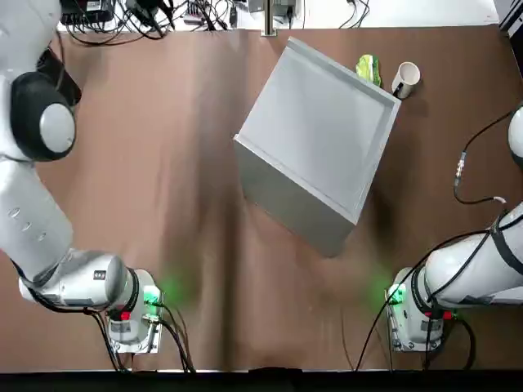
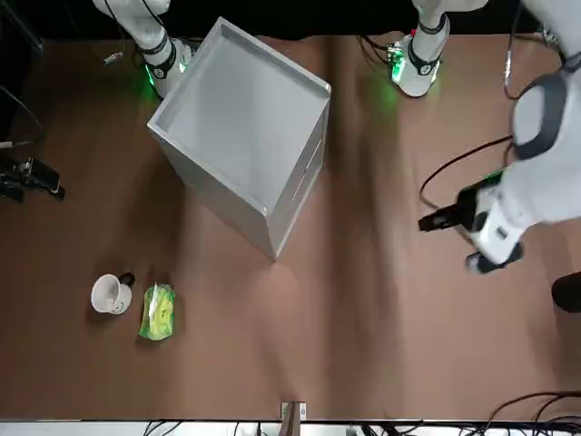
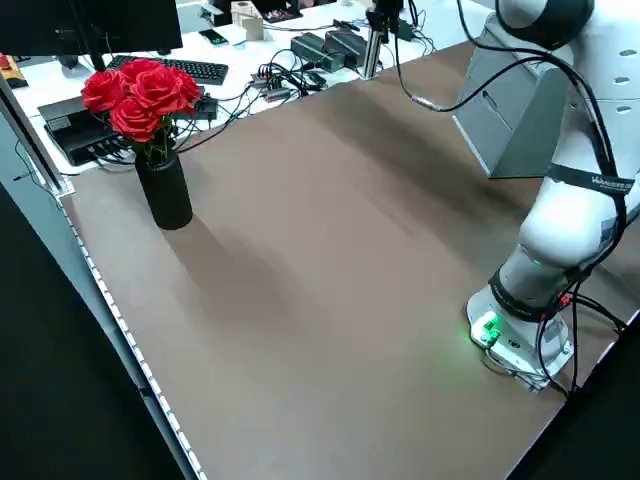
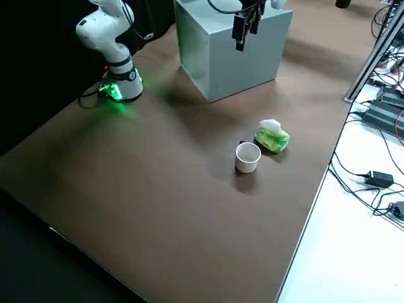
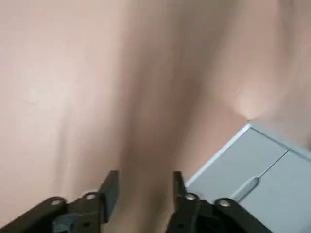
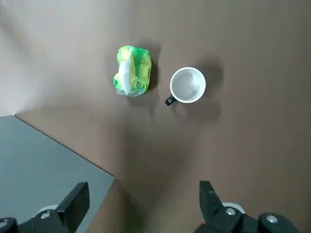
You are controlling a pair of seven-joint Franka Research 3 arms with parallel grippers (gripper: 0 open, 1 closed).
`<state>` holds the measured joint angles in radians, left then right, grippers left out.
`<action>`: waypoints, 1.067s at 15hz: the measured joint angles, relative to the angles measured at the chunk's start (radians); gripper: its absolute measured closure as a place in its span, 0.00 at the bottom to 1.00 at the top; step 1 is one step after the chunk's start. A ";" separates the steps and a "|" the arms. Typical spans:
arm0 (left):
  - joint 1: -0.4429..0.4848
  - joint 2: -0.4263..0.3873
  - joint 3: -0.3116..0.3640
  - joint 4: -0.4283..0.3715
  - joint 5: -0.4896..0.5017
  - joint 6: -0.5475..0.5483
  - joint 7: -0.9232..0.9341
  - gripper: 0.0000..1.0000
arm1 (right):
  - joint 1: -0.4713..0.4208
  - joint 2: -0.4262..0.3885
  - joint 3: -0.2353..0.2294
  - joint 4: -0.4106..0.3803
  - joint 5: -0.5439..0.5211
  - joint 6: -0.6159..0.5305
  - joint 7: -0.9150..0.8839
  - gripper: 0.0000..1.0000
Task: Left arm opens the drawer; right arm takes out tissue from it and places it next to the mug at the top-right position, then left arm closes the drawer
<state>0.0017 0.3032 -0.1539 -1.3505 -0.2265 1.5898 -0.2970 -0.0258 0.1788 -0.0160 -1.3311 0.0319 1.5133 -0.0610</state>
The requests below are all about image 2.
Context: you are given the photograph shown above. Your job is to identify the black desk cable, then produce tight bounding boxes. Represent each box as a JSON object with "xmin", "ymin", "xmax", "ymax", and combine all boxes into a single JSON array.
[
  {"xmin": 143, "ymin": 420, "xmax": 182, "ymax": 436},
  {"xmin": 233, "ymin": 421, "xmax": 273, "ymax": 436},
  {"xmin": 480, "ymin": 392, "xmax": 581, "ymax": 436}
]

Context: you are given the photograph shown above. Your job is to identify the black floor cable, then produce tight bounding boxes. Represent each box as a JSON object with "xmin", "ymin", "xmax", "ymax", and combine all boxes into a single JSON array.
[{"xmin": 0, "ymin": 85, "xmax": 44, "ymax": 151}]

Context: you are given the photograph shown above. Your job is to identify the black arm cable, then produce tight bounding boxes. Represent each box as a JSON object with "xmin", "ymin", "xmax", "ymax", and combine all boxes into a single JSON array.
[{"xmin": 419, "ymin": 134, "xmax": 517, "ymax": 214}]

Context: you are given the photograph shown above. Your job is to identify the black clamp device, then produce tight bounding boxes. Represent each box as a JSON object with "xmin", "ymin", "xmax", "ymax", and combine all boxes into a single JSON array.
[{"xmin": 0, "ymin": 154, "xmax": 67, "ymax": 203}]

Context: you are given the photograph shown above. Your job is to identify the black base cable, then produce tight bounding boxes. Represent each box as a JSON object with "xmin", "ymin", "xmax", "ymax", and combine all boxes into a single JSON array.
[{"xmin": 358, "ymin": 35, "xmax": 396, "ymax": 64}]

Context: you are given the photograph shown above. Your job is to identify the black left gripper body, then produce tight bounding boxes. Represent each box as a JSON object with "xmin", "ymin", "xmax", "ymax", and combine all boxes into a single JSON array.
[{"xmin": 456, "ymin": 167, "xmax": 506, "ymax": 237}]

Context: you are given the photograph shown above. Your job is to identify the green tissue pack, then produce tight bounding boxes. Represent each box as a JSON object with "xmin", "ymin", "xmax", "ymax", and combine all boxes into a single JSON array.
[{"xmin": 137, "ymin": 282, "xmax": 177, "ymax": 342}]

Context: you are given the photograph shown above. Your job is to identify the aluminium profile post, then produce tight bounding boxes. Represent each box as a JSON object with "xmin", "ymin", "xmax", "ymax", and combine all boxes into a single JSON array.
[{"xmin": 280, "ymin": 400, "xmax": 308, "ymax": 436}]

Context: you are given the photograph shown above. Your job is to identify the grey drawer cabinet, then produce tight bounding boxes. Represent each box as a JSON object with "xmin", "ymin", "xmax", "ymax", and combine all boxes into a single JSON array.
[{"xmin": 145, "ymin": 16, "xmax": 332, "ymax": 263}]

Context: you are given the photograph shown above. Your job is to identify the white desk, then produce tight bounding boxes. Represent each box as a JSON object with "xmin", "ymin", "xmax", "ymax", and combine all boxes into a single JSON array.
[{"xmin": 0, "ymin": 418, "xmax": 581, "ymax": 436}]

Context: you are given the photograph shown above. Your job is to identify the white mug black handle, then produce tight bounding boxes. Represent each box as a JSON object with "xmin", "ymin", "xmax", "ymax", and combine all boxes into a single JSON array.
[{"xmin": 90, "ymin": 271, "xmax": 136, "ymax": 315}]

